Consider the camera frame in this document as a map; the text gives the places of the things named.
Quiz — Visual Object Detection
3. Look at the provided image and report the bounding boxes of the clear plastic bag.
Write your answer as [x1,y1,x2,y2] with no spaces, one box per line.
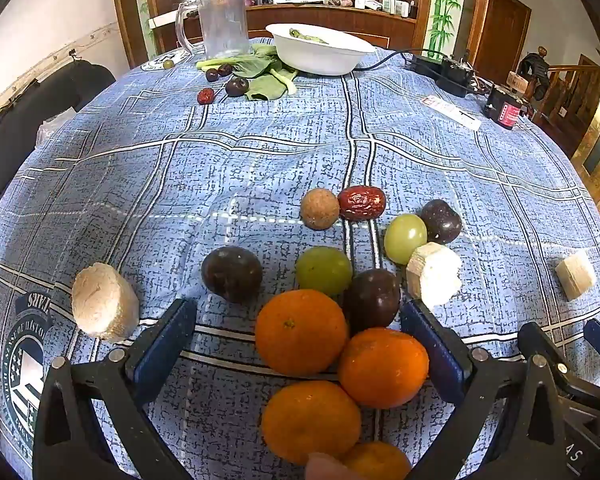
[36,119,63,146]

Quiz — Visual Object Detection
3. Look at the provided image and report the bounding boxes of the wooden door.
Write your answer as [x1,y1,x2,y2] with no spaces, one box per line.
[472,0,533,86]

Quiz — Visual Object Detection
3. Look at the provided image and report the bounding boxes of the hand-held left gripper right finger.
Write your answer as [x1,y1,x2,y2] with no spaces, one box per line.
[399,299,570,480]

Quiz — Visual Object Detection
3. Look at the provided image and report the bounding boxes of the black and red box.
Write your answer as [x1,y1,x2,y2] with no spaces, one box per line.
[484,85,531,132]

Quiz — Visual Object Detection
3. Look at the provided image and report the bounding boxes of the green bok choy leaves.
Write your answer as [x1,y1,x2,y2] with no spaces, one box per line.
[196,44,299,101]

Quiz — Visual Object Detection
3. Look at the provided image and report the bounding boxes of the person's left hand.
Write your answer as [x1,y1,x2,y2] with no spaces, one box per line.
[306,452,363,480]

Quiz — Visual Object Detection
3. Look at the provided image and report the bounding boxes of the white bowl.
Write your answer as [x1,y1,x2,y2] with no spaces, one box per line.
[265,23,377,76]

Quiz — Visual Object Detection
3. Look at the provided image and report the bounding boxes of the wooden counter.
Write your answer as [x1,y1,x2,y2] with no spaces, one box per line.
[147,2,418,51]

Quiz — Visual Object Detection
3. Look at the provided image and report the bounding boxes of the black chair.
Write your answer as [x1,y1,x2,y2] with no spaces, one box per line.
[0,62,117,231]

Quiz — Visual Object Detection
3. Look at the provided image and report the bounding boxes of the wrinkled red jujube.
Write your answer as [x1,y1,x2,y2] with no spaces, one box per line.
[337,186,386,221]

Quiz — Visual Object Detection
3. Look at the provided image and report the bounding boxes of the white paper tag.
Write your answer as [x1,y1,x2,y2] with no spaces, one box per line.
[420,94,482,132]

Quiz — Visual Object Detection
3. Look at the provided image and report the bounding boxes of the peeled sugarcane piece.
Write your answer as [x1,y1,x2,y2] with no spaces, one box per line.
[406,242,463,311]
[71,262,141,342]
[554,248,597,302]

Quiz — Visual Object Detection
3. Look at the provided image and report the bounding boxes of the green vegetable scraps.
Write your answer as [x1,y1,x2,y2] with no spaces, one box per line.
[288,28,328,44]

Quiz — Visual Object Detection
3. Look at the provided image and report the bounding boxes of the black power strip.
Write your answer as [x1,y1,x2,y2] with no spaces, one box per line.
[405,53,476,98]

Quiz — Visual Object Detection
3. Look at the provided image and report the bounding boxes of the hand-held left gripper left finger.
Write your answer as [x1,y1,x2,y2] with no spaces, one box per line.
[32,298,198,480]

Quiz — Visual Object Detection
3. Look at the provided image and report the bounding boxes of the blue plaid tablecloth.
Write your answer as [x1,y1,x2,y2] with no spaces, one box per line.
[0,35,600,480]

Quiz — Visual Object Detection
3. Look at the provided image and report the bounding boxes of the large green grape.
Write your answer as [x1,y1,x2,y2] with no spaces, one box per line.
[384,213,428,264]
[295,246,354,297]

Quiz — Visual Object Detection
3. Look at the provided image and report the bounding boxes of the bamboo wall painting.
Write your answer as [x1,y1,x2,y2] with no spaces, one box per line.
[427,0,463,58]
[132,0,156,46]

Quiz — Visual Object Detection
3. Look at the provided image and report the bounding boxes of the wooden stair railing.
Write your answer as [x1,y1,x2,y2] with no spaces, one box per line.
[530,55,600,156]

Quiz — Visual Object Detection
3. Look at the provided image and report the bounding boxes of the black power cable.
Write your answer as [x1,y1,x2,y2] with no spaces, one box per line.
[352,49,433,72]

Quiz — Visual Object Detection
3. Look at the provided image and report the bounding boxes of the brown round longan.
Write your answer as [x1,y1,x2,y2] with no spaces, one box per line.
[300,188,340,231]

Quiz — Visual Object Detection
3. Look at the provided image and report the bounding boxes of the clear glass mug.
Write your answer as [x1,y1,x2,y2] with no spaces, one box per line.
[175,0,253,60]

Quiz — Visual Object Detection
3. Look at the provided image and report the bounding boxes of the orange mandarin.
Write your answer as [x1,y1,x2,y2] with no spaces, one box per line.
[261,380,363,467]
[254,288,350,377]
[337,327,430,410]
[340,441,412,480]

